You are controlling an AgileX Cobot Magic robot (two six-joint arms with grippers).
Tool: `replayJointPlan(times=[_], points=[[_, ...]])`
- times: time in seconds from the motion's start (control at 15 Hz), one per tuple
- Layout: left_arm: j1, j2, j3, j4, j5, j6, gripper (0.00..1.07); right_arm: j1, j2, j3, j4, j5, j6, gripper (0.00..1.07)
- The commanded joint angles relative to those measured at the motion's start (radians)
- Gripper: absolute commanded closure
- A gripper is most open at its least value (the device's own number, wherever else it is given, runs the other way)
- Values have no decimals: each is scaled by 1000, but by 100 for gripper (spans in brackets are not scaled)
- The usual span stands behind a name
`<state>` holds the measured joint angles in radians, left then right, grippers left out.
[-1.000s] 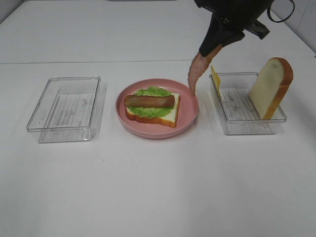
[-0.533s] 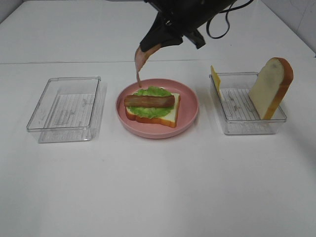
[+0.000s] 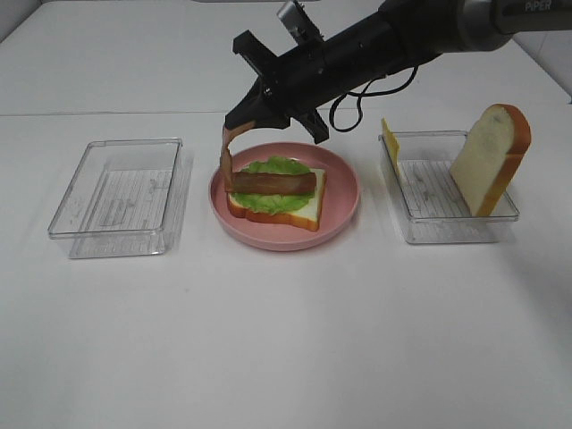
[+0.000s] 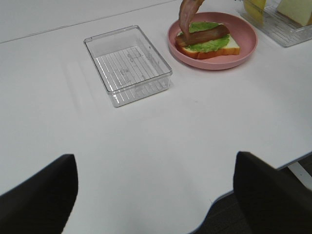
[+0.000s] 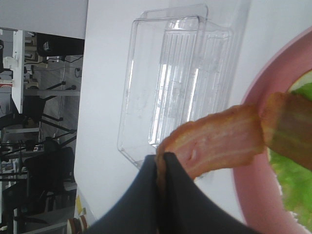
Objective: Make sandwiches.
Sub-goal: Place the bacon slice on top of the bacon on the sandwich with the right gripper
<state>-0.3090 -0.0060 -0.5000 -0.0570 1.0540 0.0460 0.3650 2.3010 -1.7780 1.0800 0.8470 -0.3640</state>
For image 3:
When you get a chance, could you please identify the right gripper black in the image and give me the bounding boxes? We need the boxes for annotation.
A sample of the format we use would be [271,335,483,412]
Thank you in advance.
[224,12,437,144]

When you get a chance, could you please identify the brown bacon strip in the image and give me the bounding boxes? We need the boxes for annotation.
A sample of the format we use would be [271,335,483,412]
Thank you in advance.
[220,121,256,192]
[225,172,317,195]

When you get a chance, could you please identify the green lettuce leaf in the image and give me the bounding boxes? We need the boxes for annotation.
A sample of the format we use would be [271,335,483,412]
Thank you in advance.
[229,156,315,215]

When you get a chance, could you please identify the white bread slice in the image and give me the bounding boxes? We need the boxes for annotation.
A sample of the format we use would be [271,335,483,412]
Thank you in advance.
[227,168,327,231]
[450,104,532,217]

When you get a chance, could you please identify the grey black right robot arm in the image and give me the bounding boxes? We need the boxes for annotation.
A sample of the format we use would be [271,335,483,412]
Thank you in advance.
[224,1,571,143]

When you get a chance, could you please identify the pink round plate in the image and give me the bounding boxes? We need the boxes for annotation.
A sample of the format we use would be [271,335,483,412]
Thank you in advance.
[209,142,360,251]

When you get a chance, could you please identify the yellow cheese slice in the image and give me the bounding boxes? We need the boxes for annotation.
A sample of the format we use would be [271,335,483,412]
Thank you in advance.
[381,118,400,177]

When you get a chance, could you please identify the left clear plastic tray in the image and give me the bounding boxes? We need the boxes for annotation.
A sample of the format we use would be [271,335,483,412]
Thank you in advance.
[47,139,192,259]

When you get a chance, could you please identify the clear plastic tray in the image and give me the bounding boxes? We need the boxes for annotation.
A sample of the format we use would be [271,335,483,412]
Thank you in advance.
[379,130,519,245]
[47,139,192,259]

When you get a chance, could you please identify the right clear plastic tray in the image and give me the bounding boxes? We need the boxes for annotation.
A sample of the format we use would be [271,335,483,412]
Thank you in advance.
[379,130,519,245]

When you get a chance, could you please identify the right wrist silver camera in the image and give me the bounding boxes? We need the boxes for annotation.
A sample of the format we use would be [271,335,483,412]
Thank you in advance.
[276,1,324,46]

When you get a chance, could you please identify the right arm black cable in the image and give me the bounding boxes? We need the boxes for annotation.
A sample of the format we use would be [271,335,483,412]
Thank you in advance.
[328,64,419,132]

